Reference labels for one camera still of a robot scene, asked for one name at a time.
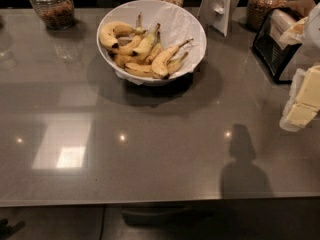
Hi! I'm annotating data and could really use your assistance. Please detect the long banana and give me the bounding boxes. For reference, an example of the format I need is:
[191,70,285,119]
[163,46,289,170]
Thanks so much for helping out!
[151,39,192,79]

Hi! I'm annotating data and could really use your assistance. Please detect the bottom front banana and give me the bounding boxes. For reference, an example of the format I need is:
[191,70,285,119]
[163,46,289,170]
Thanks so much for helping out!
[125,62,153,77]

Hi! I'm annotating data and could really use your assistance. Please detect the small right banana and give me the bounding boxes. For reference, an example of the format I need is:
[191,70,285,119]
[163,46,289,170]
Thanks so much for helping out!
[168,52,188,75]

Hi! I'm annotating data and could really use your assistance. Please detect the small banana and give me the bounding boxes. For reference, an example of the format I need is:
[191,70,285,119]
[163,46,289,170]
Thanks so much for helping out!
[145,32,163,64]
[168,52,188,75]

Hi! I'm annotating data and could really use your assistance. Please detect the upright middle banana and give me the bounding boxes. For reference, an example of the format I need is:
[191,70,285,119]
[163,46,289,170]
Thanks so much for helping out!
[132,23,160,60]

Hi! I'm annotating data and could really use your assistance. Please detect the small centre banana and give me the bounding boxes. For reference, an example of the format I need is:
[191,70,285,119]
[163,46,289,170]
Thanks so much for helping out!
[145,32,163,64]

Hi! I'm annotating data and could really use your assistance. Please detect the lower left banana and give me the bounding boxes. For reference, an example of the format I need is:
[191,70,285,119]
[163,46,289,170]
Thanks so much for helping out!
[113,54,136,68]

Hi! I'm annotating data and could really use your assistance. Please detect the banana under curved one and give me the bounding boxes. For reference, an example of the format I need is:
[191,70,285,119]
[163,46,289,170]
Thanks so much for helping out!
[108,15,145,56]

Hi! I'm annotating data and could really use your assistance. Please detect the white bowl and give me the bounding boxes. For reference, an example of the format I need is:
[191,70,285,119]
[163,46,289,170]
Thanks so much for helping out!
[96,0,208,87]

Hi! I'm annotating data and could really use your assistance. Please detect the curved banana far left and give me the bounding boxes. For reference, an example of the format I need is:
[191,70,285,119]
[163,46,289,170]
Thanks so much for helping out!
[99,21,145,49]

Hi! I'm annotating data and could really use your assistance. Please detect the white sign stand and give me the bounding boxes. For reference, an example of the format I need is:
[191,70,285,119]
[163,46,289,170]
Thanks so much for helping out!
[197,0,239,36]

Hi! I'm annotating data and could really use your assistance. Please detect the white packets in basket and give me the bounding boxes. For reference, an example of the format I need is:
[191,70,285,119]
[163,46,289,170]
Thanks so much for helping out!
[270,9,307,49]

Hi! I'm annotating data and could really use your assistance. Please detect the left glass cereal jar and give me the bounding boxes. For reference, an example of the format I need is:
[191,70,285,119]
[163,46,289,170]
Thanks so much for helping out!
[29,0,74,30]

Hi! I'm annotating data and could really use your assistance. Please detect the right glass cereal jar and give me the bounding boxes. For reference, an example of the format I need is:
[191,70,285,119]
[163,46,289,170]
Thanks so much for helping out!
[246,0,289,31]

